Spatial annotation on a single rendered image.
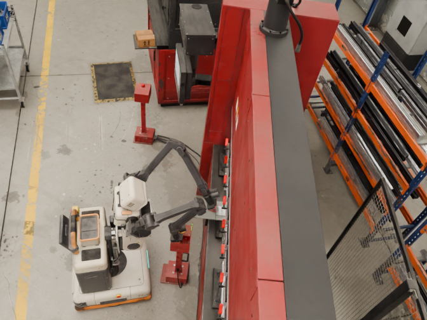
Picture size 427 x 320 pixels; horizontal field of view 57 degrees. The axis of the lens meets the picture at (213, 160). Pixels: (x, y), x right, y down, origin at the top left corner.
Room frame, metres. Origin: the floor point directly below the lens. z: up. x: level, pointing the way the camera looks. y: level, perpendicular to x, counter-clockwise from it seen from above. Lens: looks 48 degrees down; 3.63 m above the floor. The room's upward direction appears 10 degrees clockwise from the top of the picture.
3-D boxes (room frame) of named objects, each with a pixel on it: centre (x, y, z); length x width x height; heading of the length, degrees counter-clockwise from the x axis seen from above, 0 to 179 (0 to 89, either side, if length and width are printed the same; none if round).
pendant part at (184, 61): (2.95, 0.41, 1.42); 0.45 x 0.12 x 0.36; 17
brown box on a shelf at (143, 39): (4.00, 1.05, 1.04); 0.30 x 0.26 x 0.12; 20
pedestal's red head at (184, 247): (1.65, 0.15, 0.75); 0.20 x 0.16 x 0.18; 3
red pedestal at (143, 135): (3.37, 0.92, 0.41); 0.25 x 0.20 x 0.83; 95
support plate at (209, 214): (1.80, -0.05, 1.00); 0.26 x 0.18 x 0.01; 95
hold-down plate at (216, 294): (1.20, -0.19, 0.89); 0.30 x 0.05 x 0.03; 5
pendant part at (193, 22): (3.02, 0.35, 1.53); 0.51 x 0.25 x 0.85; 17
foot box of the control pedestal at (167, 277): (1.65, 0.18, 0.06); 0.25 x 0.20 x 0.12; 93
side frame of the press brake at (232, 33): (2.79, -0.28, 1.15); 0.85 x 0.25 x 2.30; 95
